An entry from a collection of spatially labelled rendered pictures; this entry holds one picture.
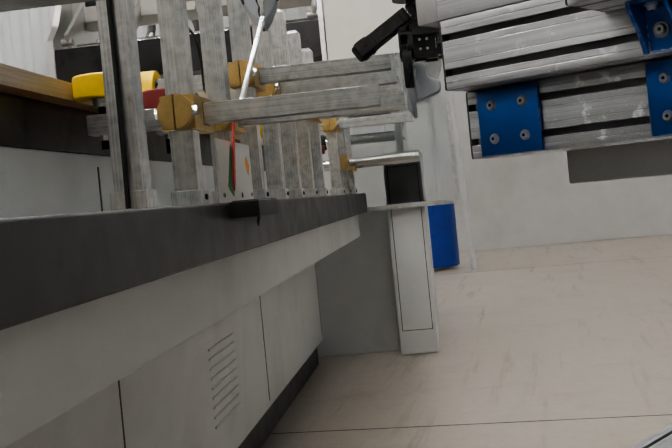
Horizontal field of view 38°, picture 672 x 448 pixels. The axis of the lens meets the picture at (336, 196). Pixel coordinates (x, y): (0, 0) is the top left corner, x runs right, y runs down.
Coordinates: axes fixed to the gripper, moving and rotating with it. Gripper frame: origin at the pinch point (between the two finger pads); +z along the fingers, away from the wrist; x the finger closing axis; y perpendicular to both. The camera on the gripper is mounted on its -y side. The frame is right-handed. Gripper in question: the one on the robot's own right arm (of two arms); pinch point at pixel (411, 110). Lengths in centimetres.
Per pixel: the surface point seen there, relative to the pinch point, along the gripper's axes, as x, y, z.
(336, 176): 169, -31, 6
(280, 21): 69, -31, -31
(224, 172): -16.0, -29.6, 7.7
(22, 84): -43, -49, -5
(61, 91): -30, -49, -6
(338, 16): 247, -32, -63
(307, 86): 49, -23, -12
